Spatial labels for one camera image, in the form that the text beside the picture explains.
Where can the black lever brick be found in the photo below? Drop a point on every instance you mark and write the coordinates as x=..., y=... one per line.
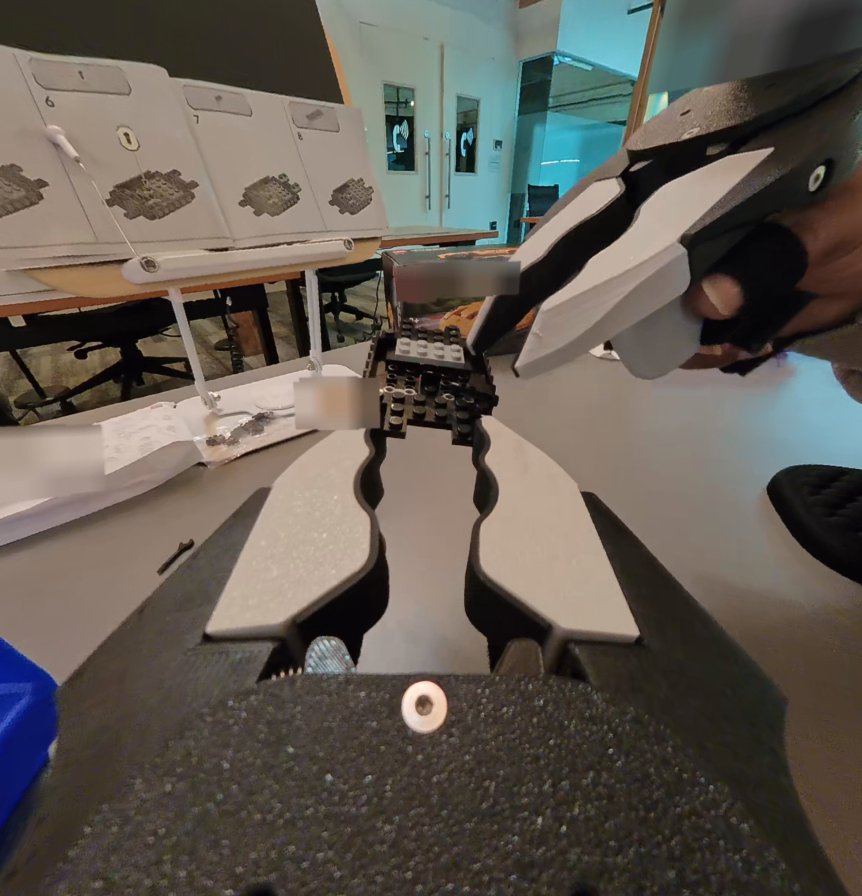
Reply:
x=175, y=556

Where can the person's right forearm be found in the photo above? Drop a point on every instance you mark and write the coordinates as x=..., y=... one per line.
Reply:
x=861, y=364

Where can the grey desk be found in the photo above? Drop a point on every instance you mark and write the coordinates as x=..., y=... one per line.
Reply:
x=683, y=455

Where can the black toy brick car chassis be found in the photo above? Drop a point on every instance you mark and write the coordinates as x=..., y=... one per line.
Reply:
x=431, y=399

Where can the black office chair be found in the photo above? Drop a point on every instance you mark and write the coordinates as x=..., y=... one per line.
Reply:
x=116, y=364
x=340, y=294
x=543, y=199

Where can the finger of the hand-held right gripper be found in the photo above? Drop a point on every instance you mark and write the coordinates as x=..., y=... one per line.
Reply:
x=578, y=217
x=613, y=301

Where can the wooden office table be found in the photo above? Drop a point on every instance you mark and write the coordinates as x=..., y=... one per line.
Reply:
x=438, y=236
x=88, y=297

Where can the dark panel with wooden edge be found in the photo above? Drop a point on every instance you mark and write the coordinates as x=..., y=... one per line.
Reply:
x=193, y=35

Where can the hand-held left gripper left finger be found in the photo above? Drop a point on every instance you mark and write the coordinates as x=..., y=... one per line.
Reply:
x=298, y=553

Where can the white book stand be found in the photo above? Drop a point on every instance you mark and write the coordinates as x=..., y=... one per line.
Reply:
x=235, y=264

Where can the black mesh chair cushion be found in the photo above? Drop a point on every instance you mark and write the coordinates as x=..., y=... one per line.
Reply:
x=830, y=518

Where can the white paper bag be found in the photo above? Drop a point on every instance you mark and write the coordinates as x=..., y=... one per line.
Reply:
x=144, y=441

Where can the phone booth door sign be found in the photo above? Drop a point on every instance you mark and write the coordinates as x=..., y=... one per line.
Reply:
x=401, y=136
x=467, y=136

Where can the small blue plastic bin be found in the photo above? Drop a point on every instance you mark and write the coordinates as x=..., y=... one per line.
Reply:
x=11, y=714

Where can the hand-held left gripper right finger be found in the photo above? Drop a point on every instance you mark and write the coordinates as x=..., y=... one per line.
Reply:
x=550, y=560

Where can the instruction booklet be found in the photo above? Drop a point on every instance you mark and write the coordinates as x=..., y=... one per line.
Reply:
x=172, y=140

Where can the toy set box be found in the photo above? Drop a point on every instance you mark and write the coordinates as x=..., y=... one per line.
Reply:
x=403, y=253

